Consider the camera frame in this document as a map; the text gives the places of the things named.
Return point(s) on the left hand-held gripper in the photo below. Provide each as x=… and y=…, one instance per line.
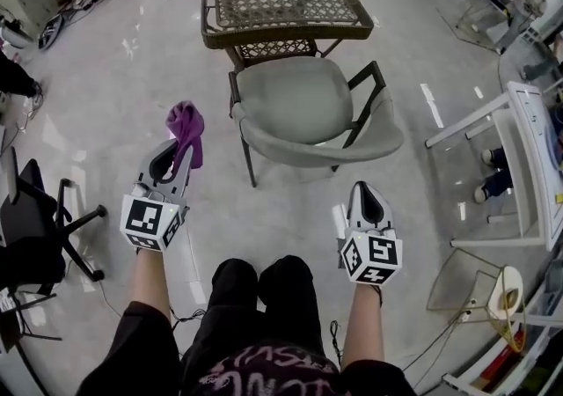
x=141, y=218

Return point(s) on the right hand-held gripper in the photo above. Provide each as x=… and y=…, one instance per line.
x=382, y=251

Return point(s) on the purple cleaning cloth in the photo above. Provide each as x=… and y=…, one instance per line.
x=187, y=126

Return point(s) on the grey armchair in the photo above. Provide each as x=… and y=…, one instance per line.
x=299, y=99

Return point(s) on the person's right forearm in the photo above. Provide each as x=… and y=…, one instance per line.
x=363, y=324

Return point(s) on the person's left forearm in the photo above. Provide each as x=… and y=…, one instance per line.
x=151, y=284

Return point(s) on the black office chair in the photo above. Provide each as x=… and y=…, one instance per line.
x=31, y=218

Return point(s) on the person's black trousers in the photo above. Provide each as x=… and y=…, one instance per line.
x=281, y=297

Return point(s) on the white power strip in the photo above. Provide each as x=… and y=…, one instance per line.
x=464, y=316

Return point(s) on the white work table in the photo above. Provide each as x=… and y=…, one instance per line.
x=534, y=143

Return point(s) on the black wheel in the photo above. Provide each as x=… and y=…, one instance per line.
x=53, y=31

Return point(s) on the small yellow object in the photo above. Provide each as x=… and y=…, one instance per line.
x=559, y=198

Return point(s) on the person's black printed shirt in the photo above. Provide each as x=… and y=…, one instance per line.
x=264, y=372

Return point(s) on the white storage shelf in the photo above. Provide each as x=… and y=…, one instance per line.
x=466, y=381

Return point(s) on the red flat item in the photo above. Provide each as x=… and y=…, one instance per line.
x=501, y=359

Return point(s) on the blue round plate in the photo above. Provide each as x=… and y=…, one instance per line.
x=557, y=145

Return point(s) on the black metal frame chair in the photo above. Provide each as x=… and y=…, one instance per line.
x=13, y=302

